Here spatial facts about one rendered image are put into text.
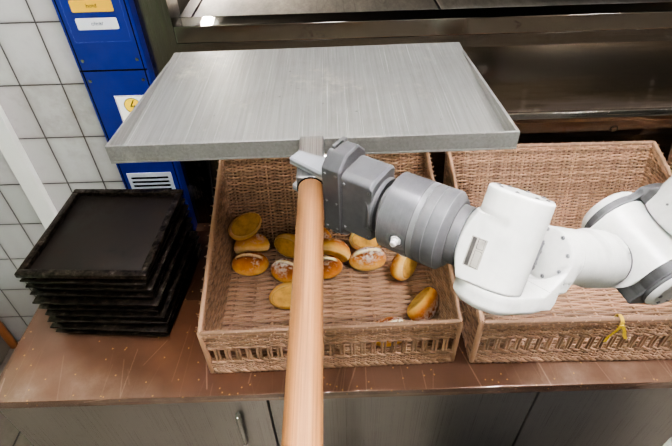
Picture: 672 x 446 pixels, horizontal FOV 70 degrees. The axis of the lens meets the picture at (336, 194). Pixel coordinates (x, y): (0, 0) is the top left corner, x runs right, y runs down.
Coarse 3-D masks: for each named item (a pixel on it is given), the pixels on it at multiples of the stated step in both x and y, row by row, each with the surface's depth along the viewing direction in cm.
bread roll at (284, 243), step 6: (282, 234) 131; (288, 234) 131; (276, 240) 131; (282, 240) 130; (288, 240) 129; (294, 240) 129; (276, 246) 132; (282, 246) 131; (288, 246) 130; (282, 252) 132; (288, 252) 131
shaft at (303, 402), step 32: (320, 192) 55; (320, 224) 51; (320, 256) 47; (320, 288) 44; (320, 320) 42; (288, 352) 40; (320, 352) 39; (288, 384) 37; (320, 384) 37; (288, 416) 35; (320, 416) 35
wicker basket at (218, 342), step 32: (224, 160) 126; (256, 160) 127; (288, 160) 127; (416, 160) 128; (224, 192) 126; (256, 192) 131; (288, 192) 131; (224, 224) 125; (288, 224) 135; (224, 256) 123; (224, 288) 120; (256, 288) 125; (352, 288) 124; (384, 288) 124; (416, 288) 124; (448, 288) 107; (256, 320) 117; (288, 320) 117; (352, 320) 117; (448, 320) 99; (224, 352) 103; (256, 352) 103; (352, 352) 106; (384, 352) 105; (416, 352) 105; (448, 352) 106
